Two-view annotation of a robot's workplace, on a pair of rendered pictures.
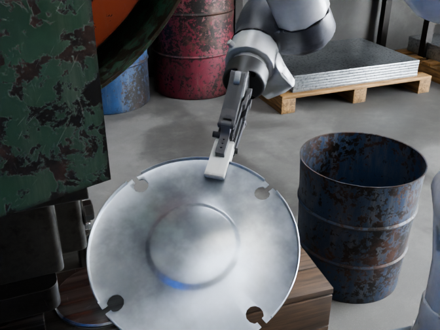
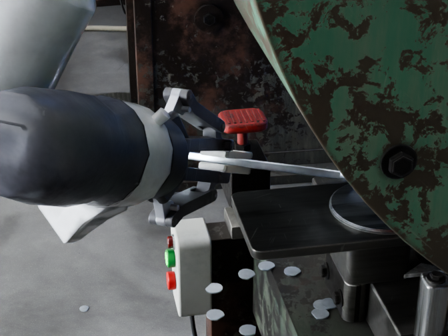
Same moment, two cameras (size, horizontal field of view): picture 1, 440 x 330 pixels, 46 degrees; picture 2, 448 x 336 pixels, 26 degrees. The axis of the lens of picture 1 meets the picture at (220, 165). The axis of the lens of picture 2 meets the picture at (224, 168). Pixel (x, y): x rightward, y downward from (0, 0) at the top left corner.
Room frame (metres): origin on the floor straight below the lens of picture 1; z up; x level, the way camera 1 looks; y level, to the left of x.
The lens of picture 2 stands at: (1.58, 0.17, 1.37)
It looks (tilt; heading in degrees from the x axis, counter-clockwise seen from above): 28 degrees down; 191
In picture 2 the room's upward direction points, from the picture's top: straight up
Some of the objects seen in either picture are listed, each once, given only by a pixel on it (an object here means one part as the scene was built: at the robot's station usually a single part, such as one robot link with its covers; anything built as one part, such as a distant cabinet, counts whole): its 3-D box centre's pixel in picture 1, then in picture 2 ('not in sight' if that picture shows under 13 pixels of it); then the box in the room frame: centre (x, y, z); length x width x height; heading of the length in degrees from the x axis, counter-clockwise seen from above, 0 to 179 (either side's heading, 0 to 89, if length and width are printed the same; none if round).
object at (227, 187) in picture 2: not in sight; (244, 204); (0.29, -0.05, 0.62); 0.10 x 0.06 x 0.20; 21
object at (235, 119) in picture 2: not in sight; (242, 138); (0.28, -0.05, 0.72); 0.07 x 0.06 x 0.08; 111
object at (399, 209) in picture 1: (353, 216); not in sight; (1.57, -0.48, 0.24); 0.42 x 0.42 x 0.48
